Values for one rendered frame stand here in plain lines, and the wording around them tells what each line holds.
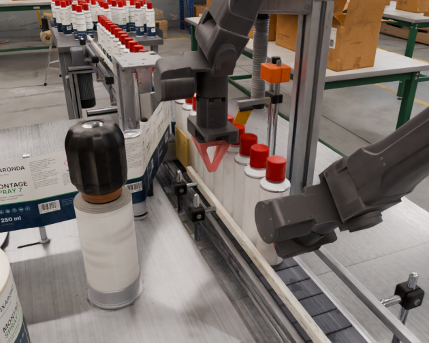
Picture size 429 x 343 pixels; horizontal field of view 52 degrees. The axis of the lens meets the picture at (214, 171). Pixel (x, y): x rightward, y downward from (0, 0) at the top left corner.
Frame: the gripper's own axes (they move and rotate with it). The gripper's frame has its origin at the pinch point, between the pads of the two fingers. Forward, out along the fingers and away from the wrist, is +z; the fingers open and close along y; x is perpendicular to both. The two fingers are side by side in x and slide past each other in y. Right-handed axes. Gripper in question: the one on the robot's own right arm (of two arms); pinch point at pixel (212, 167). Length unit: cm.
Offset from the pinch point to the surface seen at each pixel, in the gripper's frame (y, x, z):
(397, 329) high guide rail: 40.8, 9.4, 5.9
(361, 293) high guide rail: 33.8, 9.4, 5.8
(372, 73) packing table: -118, 139, 23
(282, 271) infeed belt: 17.6, 6.6, 13.7
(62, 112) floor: -342, -16, 99
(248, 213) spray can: 9.5, 3.3, 5.5
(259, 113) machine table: -69, 46, 18
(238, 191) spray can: 4.3, 3.7, 3.7
